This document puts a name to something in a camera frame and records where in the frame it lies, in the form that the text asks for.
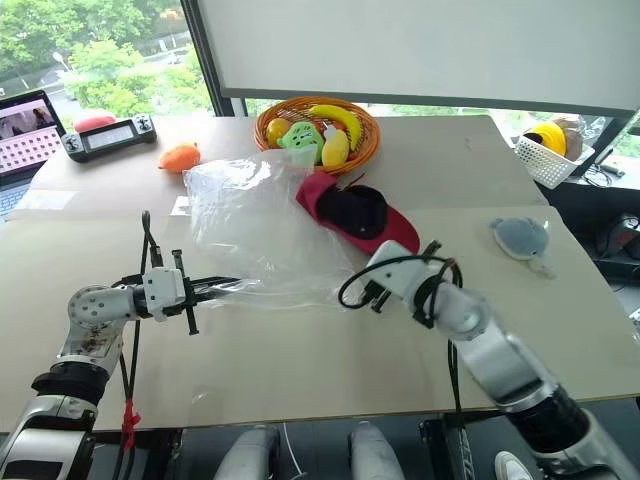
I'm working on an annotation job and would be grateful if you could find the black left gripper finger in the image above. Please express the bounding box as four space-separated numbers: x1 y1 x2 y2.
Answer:
191 275 262 291
191 289 242 306

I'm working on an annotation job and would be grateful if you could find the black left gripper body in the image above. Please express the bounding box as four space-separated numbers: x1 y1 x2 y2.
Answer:
171 248 201 337

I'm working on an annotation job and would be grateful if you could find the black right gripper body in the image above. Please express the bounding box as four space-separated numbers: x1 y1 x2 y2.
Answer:
362 280 395 314

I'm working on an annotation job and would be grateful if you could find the clear plastic zip bag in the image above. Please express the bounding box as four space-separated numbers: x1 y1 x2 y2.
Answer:
182 151 369 312

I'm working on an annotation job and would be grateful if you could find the red and black cap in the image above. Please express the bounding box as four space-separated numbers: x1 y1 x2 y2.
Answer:
294 172 421 256

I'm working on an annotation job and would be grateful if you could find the orange plush mango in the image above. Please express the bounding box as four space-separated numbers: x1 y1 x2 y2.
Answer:
158 141 203 174

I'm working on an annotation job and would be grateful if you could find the silver rounded robot leg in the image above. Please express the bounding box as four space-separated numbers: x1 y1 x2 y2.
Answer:
347 420 404 480
218 424 282 480

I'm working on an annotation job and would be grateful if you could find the orange wicker basket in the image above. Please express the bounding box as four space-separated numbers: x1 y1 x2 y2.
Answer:
254 95 383 177

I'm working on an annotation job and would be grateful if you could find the yellow plush fruit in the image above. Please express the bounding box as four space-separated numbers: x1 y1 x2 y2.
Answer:
320 129 350 168

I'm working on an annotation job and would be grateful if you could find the grey-blue whale plush toy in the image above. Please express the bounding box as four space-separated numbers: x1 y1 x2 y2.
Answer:
488 215 558 280

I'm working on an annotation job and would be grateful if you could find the orange toy fruit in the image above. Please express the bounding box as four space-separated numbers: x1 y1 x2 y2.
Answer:
265 117 292 149

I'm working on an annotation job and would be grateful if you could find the green plush toy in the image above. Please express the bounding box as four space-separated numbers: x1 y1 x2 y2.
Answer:
276 120 324 165

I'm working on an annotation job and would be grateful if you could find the black handheld controller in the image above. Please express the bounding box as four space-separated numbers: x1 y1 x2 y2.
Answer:
60 113 158 164

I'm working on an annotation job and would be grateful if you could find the yellow toy banana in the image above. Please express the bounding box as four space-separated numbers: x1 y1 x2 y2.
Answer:
308 103 364 152

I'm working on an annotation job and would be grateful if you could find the red plush toy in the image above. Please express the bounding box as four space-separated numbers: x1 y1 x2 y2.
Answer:
73 114 118 134

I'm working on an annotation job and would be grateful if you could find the white plastic basket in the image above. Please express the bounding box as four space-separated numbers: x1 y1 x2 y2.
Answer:
513 129 597 191

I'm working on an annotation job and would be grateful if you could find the white shoe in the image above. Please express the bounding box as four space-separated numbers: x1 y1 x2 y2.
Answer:
494 450 535 480

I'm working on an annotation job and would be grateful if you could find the open laptop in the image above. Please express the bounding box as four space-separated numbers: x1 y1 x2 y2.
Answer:
0 90 67 224

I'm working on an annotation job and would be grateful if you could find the yellow round toy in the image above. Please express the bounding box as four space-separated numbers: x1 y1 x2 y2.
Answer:
522 122 569 157

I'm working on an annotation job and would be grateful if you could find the red and black device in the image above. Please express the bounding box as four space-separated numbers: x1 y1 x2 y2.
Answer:
597 212 640 262

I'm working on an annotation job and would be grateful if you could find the white roller blind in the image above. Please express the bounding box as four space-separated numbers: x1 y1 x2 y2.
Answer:
192 0 640 119

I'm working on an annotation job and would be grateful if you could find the brown paper item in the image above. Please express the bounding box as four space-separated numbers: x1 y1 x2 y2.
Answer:
551 116 585 162

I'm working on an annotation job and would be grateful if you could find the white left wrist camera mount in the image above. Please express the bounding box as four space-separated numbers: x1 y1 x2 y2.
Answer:
141 266 187 323

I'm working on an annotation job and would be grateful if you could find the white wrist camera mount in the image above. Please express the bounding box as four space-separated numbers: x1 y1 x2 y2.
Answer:
141 266 187 323
366 240 432 304

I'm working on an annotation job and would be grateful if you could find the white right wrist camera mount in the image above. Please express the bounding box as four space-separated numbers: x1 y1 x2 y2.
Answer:
366 240 432 304

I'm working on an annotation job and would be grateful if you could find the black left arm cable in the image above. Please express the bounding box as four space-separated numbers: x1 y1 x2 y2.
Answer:
110 210 165 480

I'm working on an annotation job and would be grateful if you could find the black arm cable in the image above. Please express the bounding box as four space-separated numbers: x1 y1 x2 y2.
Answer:
338 239 465 417
110 210 165 480

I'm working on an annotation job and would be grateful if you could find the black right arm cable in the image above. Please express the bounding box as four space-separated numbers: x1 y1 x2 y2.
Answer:
338 239 465 417

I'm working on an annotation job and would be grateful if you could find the red tape on cable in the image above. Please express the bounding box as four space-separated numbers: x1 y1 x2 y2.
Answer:
122 398 142 446

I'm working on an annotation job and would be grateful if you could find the black window frame post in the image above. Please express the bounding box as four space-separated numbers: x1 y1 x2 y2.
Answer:
179 0 247 120

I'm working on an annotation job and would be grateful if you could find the black loose cable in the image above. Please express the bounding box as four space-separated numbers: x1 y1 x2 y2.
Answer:
582 147 627 189

